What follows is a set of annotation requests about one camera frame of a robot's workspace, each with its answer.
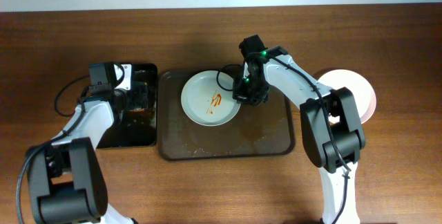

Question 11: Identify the pink plate with sauce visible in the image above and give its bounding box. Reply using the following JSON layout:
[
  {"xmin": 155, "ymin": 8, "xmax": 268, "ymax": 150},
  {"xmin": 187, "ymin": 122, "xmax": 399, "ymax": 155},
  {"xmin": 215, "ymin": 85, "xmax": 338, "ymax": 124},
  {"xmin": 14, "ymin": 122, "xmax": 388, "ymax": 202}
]
[{"xmin": 318, "ymin": 69, "xmax": 376, "ymax": 124}]

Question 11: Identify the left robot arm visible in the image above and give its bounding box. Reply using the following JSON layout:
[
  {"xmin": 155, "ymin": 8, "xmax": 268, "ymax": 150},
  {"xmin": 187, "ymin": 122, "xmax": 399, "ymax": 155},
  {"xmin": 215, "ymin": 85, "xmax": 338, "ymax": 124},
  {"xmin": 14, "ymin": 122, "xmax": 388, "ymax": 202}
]
[{"xmin": 16, "ymin": 62, "xmax": 148, "ymax": 224}]

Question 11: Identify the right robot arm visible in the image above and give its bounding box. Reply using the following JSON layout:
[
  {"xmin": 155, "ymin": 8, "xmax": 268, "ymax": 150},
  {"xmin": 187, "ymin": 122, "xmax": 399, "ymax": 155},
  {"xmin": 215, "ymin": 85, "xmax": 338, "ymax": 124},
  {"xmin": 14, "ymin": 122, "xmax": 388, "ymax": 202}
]
[{"xmin": 233, "ymin": 35, "xmax": 365, "ymax": 223}]

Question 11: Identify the pale blue plate with sauce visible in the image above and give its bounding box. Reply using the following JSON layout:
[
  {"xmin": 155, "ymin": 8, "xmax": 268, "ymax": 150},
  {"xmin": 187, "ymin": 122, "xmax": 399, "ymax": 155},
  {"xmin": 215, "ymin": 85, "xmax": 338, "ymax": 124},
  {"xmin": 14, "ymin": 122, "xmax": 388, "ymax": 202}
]
[{"xmin": 181, "ymin": 71, "xmax": 240, "ymax": 127}]

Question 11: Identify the brown serving tray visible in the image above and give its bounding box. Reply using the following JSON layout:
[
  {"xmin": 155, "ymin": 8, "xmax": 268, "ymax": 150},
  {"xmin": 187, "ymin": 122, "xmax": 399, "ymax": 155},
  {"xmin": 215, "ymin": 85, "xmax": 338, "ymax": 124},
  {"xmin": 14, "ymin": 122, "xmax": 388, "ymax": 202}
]
[{"xmin": 157, "ymin": 69, "xmax": 296, "ymax": 161}]

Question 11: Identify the black rectangular tray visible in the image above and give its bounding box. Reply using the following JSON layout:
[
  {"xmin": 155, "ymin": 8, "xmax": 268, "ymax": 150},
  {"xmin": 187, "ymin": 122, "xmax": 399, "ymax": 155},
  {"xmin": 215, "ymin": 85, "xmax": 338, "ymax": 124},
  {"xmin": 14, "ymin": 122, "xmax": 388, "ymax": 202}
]
[{"xmin": 97, "ymin": 63, "xmax": 157, "ymax": 149}]

